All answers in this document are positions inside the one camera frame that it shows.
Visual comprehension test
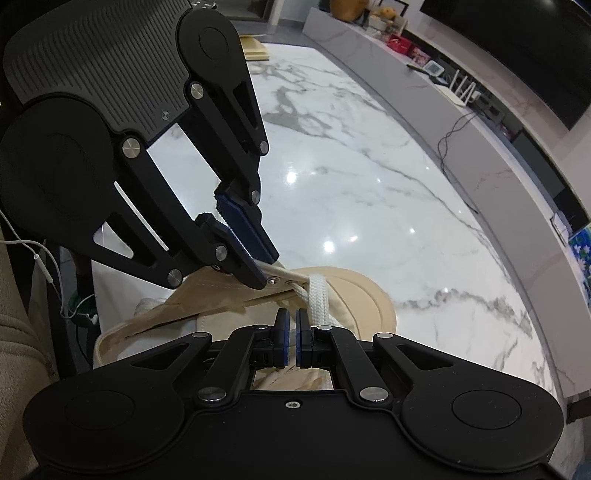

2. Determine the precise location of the beige platform sneaker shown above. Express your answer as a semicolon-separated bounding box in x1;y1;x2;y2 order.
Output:
93;267;397;366

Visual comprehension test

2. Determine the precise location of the white shoelace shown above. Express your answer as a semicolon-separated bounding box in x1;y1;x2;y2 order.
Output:
256;260;342;327

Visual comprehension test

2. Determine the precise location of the grey marble TV cabinet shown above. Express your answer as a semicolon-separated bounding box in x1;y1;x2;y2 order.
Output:
304;8;590;397

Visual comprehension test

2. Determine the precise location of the white wifi router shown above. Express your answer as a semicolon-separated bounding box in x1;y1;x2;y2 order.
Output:
442;70;477;107

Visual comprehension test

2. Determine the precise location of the flower painting canvas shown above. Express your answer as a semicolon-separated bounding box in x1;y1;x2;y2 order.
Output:
569;225;591;298

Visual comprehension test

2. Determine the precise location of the white earphone cable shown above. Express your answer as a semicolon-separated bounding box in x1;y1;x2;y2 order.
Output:
0;209;99;324

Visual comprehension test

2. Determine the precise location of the black power cable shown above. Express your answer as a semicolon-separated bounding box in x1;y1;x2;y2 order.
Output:
435;109;482;214

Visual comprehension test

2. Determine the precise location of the black wall television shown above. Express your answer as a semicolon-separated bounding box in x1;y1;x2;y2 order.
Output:
420;0;590;129

